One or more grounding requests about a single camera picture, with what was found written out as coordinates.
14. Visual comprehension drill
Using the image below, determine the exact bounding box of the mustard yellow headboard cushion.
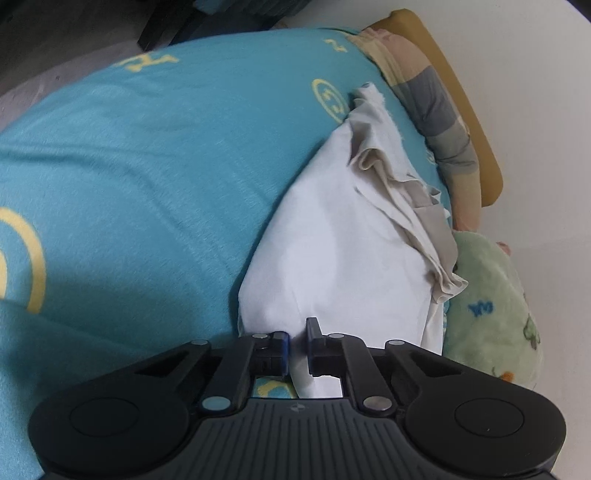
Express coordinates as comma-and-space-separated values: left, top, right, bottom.
370, 9, 504, 207

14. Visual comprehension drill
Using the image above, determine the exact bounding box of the white t-shirt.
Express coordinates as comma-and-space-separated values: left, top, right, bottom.
238, 83, 467, 398

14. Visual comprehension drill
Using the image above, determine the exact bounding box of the pink fluffy blanket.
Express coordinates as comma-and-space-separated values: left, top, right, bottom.
497, 242, 512, 256

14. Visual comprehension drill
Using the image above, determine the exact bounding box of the teal patterned bed sheet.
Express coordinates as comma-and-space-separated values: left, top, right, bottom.
1, 29, 443, 479

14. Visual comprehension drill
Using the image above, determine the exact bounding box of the green fleece cartoon blanket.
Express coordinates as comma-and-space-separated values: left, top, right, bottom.
443, 231, 543, 389

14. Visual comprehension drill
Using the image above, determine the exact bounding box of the pastel checked pillow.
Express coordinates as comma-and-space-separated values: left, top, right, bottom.
348, 28, 482, 232

